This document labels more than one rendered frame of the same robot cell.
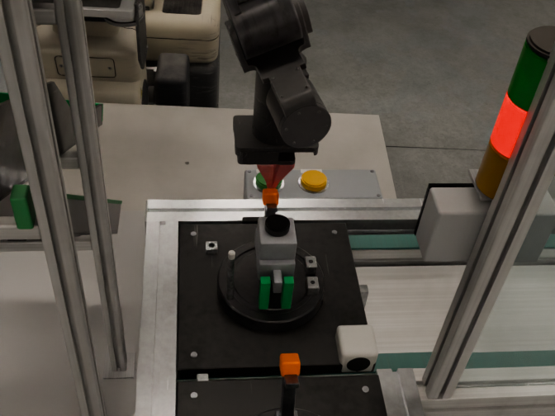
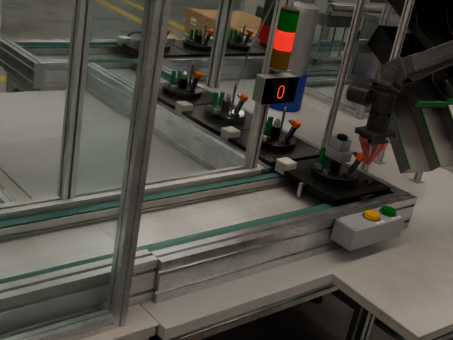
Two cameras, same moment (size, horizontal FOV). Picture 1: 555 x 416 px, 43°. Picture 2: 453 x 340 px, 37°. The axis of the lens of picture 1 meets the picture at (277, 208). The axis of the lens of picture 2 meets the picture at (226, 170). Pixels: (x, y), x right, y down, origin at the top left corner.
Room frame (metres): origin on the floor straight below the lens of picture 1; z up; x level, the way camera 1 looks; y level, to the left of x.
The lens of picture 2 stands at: (1.92, -1.28, 1.67)
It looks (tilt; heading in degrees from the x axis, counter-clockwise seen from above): 22 degrees down; 145
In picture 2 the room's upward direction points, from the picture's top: 11 degrees clockwise
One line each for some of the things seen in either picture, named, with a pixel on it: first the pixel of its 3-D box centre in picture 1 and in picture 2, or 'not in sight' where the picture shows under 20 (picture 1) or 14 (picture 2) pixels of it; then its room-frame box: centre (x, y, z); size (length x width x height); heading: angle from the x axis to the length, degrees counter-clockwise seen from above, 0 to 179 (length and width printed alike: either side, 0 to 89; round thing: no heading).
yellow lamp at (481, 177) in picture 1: (509, 166); (280, 58); (0.51, -0.21, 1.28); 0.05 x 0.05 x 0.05
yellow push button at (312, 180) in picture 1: (313, 182); (371, 216); (0.82, -0.05, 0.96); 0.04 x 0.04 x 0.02
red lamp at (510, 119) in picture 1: (527, 122); (284, 40); (0.51, -0.21, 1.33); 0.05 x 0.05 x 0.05
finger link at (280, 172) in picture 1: (263, 163); (373, 148); (0.70, 0.02, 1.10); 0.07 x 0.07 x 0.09; 10
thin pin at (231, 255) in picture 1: (230, 276); not in sight; (0.56, 0.05, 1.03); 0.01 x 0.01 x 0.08
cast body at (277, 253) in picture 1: (276, 248); (337, 145); (0.59, 0.00, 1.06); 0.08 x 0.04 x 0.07; 9
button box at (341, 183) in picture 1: (311, 196); (368, 227); (0.82, -0.05, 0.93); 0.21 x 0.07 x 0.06; 99
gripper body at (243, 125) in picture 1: (276, 119); (377, 123); (0.70, 0.01, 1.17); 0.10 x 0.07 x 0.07; 100
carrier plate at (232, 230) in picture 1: (269, 292); (331, 179); (0.60, 0.00, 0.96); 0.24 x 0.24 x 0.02; 9
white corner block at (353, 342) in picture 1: (355, 348); (285, 166); (0.52, -0.11, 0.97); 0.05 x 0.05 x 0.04; 9
